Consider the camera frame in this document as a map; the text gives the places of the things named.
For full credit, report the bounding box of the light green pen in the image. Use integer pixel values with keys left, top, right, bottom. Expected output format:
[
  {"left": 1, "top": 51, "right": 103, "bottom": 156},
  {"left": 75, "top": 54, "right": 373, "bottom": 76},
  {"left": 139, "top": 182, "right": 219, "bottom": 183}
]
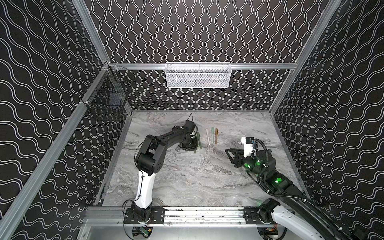
[{"left": 211, "top": 127, "right": 215, "bottom": 145}]

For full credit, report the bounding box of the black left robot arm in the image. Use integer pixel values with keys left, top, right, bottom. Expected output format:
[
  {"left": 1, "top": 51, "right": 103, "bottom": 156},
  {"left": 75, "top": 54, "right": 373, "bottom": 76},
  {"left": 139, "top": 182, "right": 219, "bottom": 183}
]
[{"left": 130, "top": 120, "right": 199, "bottom": 223}]

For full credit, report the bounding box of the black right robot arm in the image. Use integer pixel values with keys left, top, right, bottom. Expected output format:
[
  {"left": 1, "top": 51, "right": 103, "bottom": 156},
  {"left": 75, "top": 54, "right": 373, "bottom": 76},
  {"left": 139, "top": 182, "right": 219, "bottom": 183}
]
[{"left": 225, "top": 148, "right": 364, "bottom": 240}]

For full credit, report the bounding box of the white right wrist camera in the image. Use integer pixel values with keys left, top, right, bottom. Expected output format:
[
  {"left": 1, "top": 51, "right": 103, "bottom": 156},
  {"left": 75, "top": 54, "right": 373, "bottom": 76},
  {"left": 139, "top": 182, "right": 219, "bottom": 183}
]
[{"left": 241, "top": 137, "right": 255, "bottom": 157}]

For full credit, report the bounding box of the white wire mesh basket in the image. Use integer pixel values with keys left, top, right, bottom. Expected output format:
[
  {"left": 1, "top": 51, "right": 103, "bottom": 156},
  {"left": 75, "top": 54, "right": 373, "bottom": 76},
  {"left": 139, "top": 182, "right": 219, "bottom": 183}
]
[{"left": 165, "top": 62, "right": 232, "bottom": 89}]

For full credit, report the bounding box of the black wire mesh basket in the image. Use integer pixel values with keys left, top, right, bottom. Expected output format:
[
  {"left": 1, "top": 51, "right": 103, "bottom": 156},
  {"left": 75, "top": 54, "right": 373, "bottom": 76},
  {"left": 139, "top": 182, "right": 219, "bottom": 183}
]
[{"left": 84, "top": 62, "right": 137, "bottom": 123}]

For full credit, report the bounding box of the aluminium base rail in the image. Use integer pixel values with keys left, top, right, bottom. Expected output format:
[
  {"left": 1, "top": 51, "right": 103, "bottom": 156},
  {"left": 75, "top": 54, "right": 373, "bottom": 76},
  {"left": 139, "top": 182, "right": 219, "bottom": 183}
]
[{"left": 84, "top": 207, "right": 276, "bottom": 228}]

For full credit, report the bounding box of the aluminium frame corner post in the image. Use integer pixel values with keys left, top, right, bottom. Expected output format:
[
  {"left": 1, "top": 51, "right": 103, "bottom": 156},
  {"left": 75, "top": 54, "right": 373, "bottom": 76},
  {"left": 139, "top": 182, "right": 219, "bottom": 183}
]
[{"left": 73, "top": 0, "right": 111, "bottom": 63}]

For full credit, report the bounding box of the aluminium right corner post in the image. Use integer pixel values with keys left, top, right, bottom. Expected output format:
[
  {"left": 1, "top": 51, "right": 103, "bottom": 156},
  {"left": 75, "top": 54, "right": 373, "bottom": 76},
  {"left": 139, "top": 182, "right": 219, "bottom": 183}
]
[{"left": 269, "top": 0, "right": 341, "bottom": 116}]

